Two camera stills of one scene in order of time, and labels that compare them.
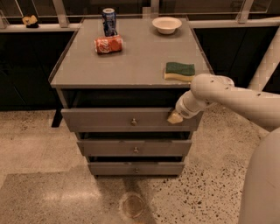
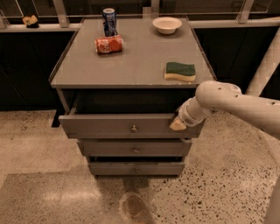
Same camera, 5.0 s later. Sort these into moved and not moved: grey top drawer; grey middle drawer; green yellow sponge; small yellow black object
Moved: grey top drawer
Not moved: green yellow sponge; small yellow black object; grey middle drawer
